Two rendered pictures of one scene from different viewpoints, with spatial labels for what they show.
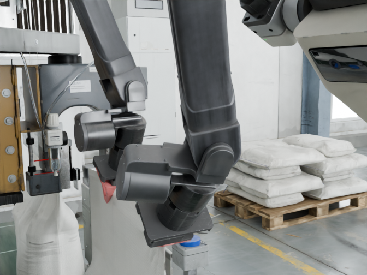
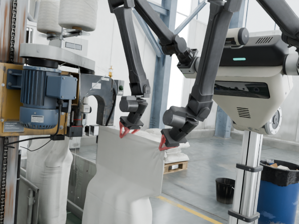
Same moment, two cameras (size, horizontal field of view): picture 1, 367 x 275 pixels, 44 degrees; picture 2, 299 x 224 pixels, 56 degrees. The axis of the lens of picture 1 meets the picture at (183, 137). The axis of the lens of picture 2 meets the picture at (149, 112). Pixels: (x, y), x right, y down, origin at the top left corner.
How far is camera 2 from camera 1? 0.54 m
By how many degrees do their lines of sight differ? 17
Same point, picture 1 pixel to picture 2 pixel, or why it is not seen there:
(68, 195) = not seen: hidden behind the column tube
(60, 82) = (88, 82)
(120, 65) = (142, 77)
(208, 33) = (213, 70)
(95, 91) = (102, 89)
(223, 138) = (207, 105)
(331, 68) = (216, 89)
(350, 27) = (228, 74)
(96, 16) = (135, 56)
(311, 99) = (155, 110)
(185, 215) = (183, 134)
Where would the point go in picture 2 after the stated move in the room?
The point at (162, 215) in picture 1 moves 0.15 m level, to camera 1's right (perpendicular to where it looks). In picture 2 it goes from (173, 134) to (209, 136)
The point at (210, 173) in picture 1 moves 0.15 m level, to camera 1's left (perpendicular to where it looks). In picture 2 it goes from (202, 117) to (160, 114)
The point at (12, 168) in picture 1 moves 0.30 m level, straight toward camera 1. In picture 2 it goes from (62, 122) to (88, 132)
